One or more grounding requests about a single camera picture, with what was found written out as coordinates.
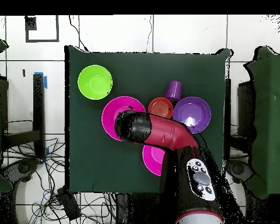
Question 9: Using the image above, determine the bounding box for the red plastic bowl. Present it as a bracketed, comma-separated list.
[148, 97, 174, 120]

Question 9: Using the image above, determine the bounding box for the magenta plastic bowl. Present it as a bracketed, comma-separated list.
[101, 96, 146, 142]
[142, 143, 167, 177]

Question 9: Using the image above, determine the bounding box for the purple plastic cup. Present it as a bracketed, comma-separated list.
[164, 80, 183, 102]

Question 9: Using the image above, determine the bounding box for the purple plastic bowl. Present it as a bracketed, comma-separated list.
[172, 96, 212, 135]

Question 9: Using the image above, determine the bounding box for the dark green tablecloth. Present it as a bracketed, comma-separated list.
[64, 45, 232, 196]

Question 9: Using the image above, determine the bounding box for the large lime green bowl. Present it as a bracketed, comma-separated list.
[77, 64, 113, 101]

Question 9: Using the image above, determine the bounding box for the blue tape strip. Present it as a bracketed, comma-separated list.
[34, 72, 48, 89]

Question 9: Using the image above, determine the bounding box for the black metal stand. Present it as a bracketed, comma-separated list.
[2, 73, 46, 159]

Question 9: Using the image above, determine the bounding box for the black floor box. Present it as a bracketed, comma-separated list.
[56, 187, 82, 221]

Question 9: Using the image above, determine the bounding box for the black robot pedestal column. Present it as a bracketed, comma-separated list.
[115, 193, 165, 224]

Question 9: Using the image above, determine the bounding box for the thin grey cable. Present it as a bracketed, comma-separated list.
[146, 15, 154, 53]

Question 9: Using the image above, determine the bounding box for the tangle of black cables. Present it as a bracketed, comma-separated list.
[2, 137, 117, 224]

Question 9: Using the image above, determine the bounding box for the grey pedestal foot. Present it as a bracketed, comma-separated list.
[226, 160, 255, 185]
[0, 157, 40, 185]

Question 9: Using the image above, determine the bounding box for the black cable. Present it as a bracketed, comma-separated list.
[68, 15, 89, 51]

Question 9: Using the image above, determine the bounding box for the black square floor frame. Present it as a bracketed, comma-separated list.
[25, 15, 60, 43]

